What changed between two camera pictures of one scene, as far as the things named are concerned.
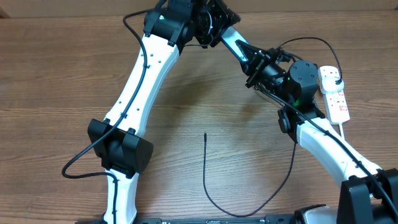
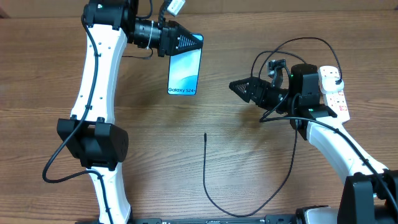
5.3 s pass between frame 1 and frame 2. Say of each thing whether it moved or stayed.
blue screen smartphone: moved
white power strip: stayed
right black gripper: moved
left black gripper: moved
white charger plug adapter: stayed
